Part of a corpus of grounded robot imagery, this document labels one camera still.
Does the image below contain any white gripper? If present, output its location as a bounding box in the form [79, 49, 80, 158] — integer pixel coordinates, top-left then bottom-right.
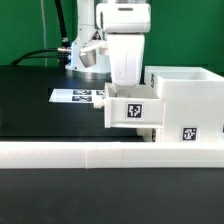
[107, 34, 145, 88]

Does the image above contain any white drawer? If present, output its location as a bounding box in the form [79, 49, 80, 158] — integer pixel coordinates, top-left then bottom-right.
[93, 83, 165, 128]
[136, 128, 161, 142]

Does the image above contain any white drawer cabinet box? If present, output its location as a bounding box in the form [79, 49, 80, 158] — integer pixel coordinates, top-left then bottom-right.
[144, 66, 224, 143]

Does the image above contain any white front drawer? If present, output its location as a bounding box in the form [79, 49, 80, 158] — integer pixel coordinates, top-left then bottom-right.
[136, 128, 161, 142]

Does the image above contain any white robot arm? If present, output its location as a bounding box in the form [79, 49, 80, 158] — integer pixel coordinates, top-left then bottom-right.
[66, 0, 151, 89]

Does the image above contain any white marker sheet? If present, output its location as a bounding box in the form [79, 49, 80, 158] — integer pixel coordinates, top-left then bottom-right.
[49, 89, 104, 103]

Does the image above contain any white L-shaped fence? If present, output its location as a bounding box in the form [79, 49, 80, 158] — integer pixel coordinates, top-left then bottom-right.
[0, 142, 224, 169]

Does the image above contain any black cable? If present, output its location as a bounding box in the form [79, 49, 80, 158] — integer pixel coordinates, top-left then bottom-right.
[9, 0, 72, 66]

